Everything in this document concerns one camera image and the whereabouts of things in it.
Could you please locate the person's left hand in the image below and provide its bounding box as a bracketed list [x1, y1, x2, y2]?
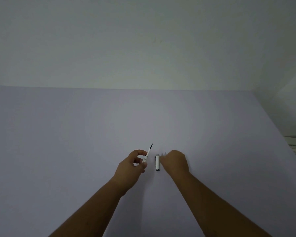
[111, 149, 148, 197]

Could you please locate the person's right hand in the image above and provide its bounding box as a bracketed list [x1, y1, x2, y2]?
[159, 150, 190, 179]

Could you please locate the person's left forearm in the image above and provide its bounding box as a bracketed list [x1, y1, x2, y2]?
[48, 179, 129, 237]

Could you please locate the person's right forearm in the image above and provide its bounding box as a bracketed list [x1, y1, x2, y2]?
[171, 170, 272, 237]

